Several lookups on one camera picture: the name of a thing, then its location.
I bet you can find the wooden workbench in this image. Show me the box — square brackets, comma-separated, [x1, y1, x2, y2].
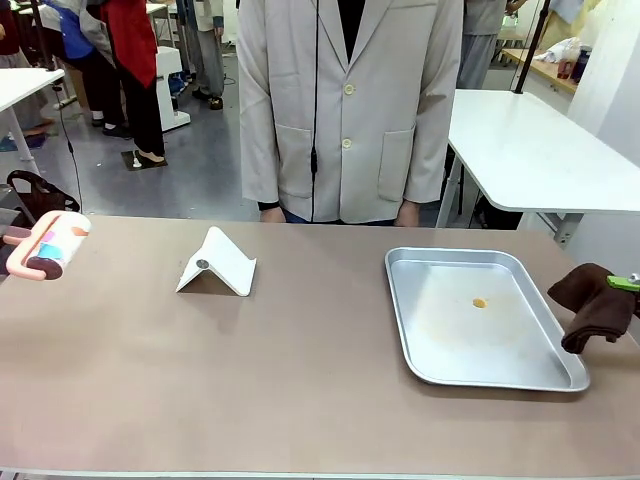
[501, 46, 581, 95]

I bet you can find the person in red apron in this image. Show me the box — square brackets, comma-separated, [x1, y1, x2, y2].
[97, 0, 167, 164]

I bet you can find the small white side table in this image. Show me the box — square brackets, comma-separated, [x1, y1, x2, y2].
[0, 66, 67, 162]

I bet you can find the person in grey coat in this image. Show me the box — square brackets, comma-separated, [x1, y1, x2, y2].
[455, 0, 507, 92]

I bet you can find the black stand pole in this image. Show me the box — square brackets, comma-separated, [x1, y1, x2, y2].
[512, 0, 552, 95]
[28, 0, 57, 73]

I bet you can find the black bag with handles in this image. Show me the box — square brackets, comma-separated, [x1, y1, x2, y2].
[5, 169, 82, 227]

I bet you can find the large white side table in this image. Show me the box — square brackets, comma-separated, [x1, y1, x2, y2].
[435, 88, 640, 250]

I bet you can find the black hanging cord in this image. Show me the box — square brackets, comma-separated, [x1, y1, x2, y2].
[308, 0, 322, 224]

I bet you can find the person left hand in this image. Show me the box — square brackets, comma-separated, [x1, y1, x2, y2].
[393, 199, 420, 228]

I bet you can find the thin black floor cable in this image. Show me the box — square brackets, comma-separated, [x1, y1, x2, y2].
[51, 69, 84, 214]

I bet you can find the person right forearm beige sleeve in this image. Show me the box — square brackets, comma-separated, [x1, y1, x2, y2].
[238, 89, 282, 212]

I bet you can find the white folded phone stand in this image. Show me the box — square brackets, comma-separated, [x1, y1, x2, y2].
[174, 225, 258, 298]

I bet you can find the person in blue jacket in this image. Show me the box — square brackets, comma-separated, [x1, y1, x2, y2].
[39, 0, 132, 140]

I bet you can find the silver metal tray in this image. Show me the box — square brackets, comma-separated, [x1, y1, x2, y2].
[383, 245, 592, 393]

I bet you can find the person in beige jacket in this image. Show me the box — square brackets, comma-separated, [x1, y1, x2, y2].
[235, 0, 466, 225]

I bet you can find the pink handled lint roller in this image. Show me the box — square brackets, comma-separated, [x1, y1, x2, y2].
[0, 210, 94, 283]

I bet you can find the white pedestal machine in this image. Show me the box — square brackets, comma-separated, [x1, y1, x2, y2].
[153, 45, 192, 134]

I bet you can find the person left forearm beige sleeve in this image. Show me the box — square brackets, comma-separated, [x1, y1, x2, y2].
[401, 89, 454, 206]

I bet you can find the dark brown cloth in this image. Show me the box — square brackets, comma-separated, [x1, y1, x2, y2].
[546, 262, 640, 356]

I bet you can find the dark blue bottle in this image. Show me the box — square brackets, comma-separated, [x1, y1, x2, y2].
[571, 45, 593, 85]

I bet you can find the white plastic bag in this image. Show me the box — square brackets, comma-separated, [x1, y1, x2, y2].
[532, 36, 583, 65]

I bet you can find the person in grey trousers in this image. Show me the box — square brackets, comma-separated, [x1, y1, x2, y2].
[185, 0, 227, 111]

